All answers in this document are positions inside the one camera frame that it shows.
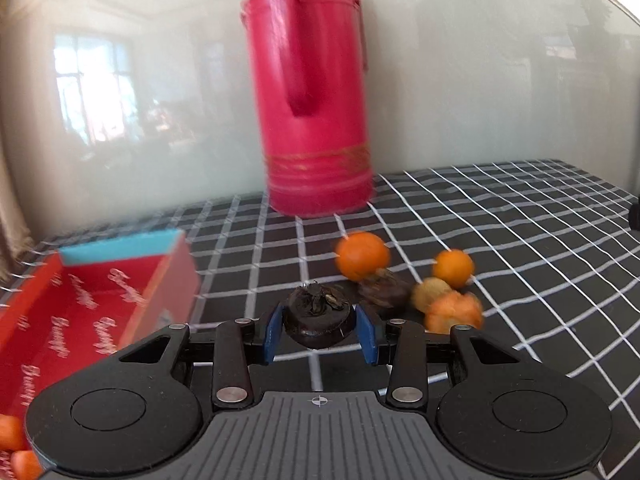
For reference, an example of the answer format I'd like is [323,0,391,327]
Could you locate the dark purple mangosteen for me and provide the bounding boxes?
[282,283,357,350]

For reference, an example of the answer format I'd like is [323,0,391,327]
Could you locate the yellowish brown round fruit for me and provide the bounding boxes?
[411,278,452,313]

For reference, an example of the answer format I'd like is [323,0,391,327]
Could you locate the bumpy orange fruit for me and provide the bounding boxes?
[424,292,484,335]

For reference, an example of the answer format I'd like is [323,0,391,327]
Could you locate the small orange tangerine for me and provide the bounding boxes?
[432,249,475,289]

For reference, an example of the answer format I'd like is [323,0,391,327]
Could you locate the large orange tangerine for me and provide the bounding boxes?
[335,232,392,282]

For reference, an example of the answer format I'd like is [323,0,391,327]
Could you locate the red cardboard box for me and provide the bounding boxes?
[1,230,200,417]

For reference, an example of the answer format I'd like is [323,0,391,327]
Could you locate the black white grid tablecloth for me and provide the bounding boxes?
[1,159,639,479]

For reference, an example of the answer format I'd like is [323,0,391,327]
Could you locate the orange fruit in box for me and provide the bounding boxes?
[0,414,28,452]

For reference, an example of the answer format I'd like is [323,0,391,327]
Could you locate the beige lace curtain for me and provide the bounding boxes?
[0,154,34,283]

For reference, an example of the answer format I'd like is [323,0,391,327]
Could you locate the red thermos flask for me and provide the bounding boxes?
[241,0,373,218]

